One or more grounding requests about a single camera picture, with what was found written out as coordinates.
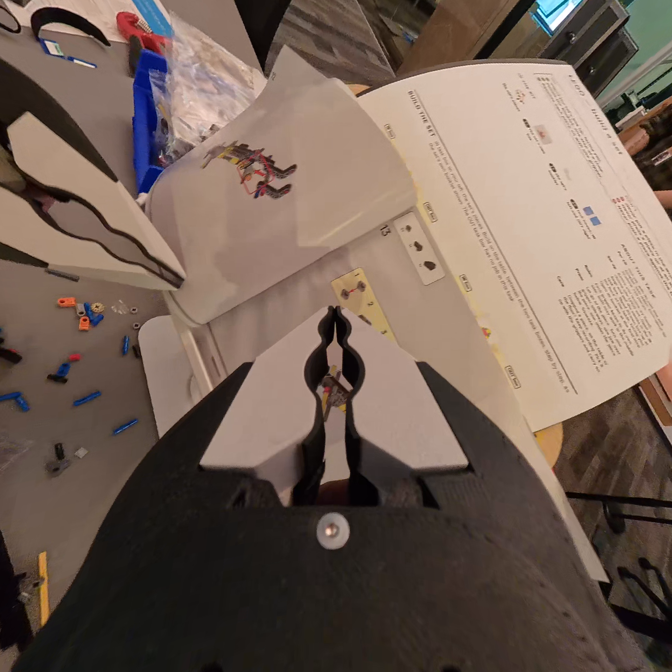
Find large white printed task sheet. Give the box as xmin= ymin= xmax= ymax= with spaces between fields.
xmin=357 ymin=58 xmax=672 ymax=432

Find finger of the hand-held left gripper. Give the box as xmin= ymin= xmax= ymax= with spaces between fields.
xmin=0 ymin=185 xmax=182 ymax=293
xmin=6 ymin=111 xmax=187 ymax=288

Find black chair base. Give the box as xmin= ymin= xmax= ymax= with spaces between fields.
xmin=567 ymin=488 xmax=672 ymax=644

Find light blue card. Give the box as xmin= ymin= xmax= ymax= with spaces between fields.
xmin=131 ymin=0 xmax=174 ymax=32

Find brown cardboard panel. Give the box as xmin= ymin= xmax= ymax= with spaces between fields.
xmin=399 ymin=0 xmax=541 ymax=74

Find crumpled clear plastic bags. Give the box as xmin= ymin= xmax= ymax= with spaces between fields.
xmin=157 ymin=16 xmax=268 ymax=153

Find blue plastic bin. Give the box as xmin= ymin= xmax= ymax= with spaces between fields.
xmin=131 ymin=50 xmax=176 ymax=196

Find scattered loose lego pieces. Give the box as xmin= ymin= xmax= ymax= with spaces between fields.
xmin=0 ymin=295 xmax=142 ymax=463

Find lego instruction booklet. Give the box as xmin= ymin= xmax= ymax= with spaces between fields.
xmin=146 ymin=44 xmax=611 ymax=583

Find black drawer cabinet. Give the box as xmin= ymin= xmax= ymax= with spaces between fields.
xmin=541 ymin=0 xmax=640 ymax=100

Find yellow strip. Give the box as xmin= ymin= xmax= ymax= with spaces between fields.
xmin=37 ymin=551 xmax=51 ymax=627

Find red hand tool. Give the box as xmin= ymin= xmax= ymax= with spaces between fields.
xmin=117 ymin=12 xmax=174 ymax=53

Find small grey lego assembly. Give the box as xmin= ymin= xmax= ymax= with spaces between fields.
xmin=44 ymin=442 xmax=73 ymax=477

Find blue white badge card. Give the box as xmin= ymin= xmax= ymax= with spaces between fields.
xmin=41 ymin=39 xmax=98 ymax=69

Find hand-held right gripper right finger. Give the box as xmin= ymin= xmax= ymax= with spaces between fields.
xmin=335 ymin=306 xmax=470 ymax=494

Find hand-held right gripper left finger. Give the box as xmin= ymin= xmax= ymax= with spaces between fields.
xmin=198 ymin=306 xmax=338 ymax=494

